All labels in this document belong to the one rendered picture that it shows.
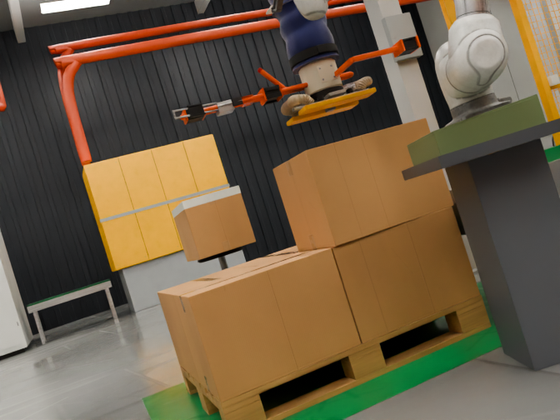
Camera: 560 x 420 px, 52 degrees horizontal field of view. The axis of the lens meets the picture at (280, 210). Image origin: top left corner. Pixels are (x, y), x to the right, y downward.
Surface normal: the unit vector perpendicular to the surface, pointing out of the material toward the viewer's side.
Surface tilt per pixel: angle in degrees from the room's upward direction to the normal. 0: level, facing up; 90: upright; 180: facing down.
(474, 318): 90
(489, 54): 97
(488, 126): 90
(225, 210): 90
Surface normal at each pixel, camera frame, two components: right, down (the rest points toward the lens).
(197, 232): 0.29, -0.11
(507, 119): 0.01, -0.02
